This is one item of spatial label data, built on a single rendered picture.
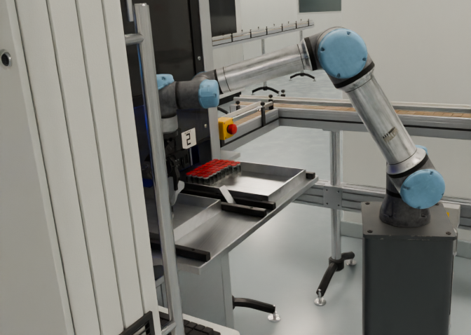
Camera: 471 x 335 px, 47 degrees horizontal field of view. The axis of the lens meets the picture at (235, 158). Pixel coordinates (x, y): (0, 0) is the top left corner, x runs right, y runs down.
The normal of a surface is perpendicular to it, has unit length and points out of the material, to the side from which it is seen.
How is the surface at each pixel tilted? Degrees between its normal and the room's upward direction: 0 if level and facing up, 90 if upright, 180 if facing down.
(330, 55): 83
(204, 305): 90
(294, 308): 0
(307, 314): 0
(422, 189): 97
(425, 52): 90
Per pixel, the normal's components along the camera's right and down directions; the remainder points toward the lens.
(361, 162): -0.52, 0.29
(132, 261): 0.85, 0.10
